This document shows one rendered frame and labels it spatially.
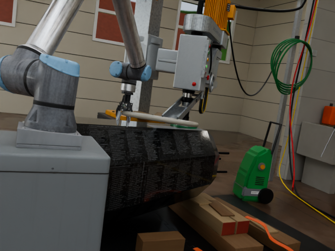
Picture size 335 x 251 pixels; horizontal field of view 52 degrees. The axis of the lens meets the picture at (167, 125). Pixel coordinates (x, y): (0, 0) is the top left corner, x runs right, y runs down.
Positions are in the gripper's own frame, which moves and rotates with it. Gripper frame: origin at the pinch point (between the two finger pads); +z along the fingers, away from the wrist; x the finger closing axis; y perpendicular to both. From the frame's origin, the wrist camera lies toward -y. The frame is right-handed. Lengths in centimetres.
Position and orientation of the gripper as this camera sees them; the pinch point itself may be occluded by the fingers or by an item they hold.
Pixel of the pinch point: (122, 124)
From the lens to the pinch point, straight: 213.0
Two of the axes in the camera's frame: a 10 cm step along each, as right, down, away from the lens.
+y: 2.3, 0.9, -9.7
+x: 9.6, 1.4, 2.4
